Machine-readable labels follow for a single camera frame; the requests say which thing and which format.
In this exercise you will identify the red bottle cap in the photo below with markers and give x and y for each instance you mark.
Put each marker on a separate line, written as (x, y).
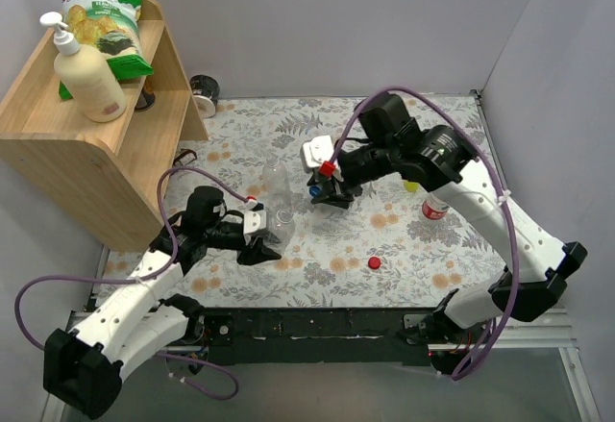
(374, 263)

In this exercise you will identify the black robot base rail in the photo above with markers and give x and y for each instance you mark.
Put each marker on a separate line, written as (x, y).
(312, 335)

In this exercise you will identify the cream lotion pump bottle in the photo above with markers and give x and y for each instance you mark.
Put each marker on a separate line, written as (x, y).
(85, 73)

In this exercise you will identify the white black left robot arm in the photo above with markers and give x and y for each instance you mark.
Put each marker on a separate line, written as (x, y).
(87, 366)

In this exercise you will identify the cassava chips bag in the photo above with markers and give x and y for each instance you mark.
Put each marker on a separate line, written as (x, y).
(110, 26)

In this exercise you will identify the red label water bottle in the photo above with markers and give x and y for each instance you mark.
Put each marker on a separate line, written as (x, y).
(433, 208)

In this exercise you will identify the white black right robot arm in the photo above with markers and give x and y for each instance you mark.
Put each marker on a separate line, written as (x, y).
(444, 163)

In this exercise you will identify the yellow bottle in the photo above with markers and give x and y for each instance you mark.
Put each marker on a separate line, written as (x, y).
(411, 187)

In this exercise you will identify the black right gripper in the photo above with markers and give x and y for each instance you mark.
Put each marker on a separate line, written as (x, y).
(333, 186)

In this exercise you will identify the blue bottle cap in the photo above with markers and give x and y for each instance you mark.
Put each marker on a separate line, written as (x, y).
(314, 191)

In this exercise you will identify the wooden shelf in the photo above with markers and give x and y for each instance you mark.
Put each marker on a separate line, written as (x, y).
(105, 175)

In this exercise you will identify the clear plastic bottle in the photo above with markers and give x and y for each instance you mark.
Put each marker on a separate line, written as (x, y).
(277, 201)

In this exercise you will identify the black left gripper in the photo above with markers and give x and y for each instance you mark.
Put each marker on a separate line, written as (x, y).
(251, 244)

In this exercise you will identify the black tape roll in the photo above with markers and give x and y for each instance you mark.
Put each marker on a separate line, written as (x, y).
(205, 93)

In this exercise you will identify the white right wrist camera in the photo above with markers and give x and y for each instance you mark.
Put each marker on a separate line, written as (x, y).
(316, 156)

